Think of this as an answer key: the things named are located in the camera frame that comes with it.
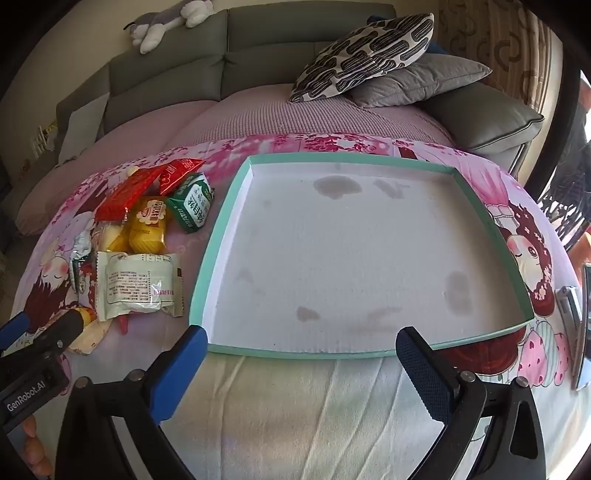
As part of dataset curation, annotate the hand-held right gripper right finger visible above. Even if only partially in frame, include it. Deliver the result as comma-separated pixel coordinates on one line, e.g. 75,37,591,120
396,326,548,480

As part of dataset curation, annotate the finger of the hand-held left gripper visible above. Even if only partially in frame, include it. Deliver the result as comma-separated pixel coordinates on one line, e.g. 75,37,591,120
33,307,89,354
0,311,31,357

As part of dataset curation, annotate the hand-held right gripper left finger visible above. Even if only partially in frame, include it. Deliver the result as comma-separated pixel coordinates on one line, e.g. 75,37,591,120
54,324,209,480

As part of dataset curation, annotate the white printed snack packet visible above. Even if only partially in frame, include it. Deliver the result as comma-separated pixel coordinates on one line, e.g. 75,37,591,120
96,251,184,321

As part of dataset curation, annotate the clear round cake packet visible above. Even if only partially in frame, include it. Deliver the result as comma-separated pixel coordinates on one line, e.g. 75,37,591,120
92,222,132,254

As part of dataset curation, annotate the yellow bread packet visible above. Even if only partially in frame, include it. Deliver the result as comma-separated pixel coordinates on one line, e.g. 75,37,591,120
127,196,171,254

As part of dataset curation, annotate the teal-rimmed white tray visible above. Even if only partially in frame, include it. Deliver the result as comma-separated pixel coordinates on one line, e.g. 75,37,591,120
188,154,536,360

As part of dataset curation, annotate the red flowered snack packet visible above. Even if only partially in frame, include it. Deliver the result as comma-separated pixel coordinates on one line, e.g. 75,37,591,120
159,158,205,195

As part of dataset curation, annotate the person's left hand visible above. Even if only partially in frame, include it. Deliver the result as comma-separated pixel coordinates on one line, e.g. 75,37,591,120
21,413,54,478

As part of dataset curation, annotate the printed pink blanket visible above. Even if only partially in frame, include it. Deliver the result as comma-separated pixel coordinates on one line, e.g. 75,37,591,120
9,131,591,480

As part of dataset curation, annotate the white small rack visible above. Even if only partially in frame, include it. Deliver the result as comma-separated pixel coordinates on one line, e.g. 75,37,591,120
30,122,58,160

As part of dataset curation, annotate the white cushion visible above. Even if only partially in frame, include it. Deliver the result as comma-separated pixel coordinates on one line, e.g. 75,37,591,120
58,92,110,164

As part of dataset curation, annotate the black patterned object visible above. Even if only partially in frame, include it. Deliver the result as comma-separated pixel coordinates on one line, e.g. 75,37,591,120
538,106,591,252

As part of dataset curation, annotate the pink sofa cover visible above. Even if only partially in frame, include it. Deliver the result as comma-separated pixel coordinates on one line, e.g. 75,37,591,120
16,85,467,236

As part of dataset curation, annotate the grey pillow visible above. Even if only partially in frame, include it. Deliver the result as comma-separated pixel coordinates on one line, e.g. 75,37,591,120
348,53,492,108

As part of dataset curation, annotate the grey white plush dog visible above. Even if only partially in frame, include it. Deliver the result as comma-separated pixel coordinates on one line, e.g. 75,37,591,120
124,0,212,54

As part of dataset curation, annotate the black white patterned pillow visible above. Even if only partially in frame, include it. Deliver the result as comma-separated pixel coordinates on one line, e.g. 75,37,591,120
288,13,435,103

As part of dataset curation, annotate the grey sofa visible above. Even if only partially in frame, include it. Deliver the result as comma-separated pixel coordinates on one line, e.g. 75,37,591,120
55,4,546,171

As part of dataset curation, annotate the patterned beige curtain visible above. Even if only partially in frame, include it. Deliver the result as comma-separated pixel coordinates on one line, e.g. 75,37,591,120
436,0,566,153

